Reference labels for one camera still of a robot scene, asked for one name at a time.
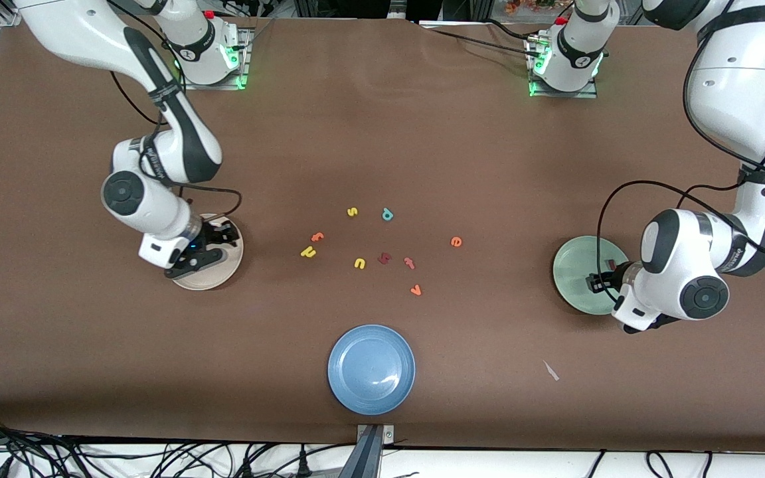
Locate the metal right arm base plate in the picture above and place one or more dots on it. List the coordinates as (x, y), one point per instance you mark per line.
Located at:
(246, 53)

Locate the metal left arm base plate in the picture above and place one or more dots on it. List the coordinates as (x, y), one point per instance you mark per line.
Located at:
(565, 95)

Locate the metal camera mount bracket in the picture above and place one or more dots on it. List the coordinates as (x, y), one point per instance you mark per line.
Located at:
(369, 458)

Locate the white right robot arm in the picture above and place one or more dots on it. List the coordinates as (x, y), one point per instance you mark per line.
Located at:
(70, 33)

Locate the white paper scrap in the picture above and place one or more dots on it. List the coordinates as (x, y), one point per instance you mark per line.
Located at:
(550, 370)

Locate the blue plate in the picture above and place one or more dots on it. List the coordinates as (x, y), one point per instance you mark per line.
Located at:
(371, 369)

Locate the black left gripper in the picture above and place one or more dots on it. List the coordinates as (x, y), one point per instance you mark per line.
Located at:
(611, 277)

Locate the orange dried flower bunch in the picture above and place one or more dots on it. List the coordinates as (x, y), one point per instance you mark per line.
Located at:
(532, 5)

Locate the dark red angular foam letter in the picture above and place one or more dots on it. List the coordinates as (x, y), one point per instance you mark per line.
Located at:
(384, 258)

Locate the yellow foam letter h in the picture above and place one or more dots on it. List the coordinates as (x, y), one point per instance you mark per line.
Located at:
(308, 251)

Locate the beige brown plate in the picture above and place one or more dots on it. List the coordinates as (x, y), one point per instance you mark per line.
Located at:
(206, 284)

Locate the green plate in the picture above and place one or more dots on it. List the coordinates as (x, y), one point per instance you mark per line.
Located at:
(572, 272)

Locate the brown table cover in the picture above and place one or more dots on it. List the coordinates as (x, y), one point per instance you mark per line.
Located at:
(90, 345)

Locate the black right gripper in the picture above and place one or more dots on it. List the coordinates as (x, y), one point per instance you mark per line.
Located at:
(212, 235)

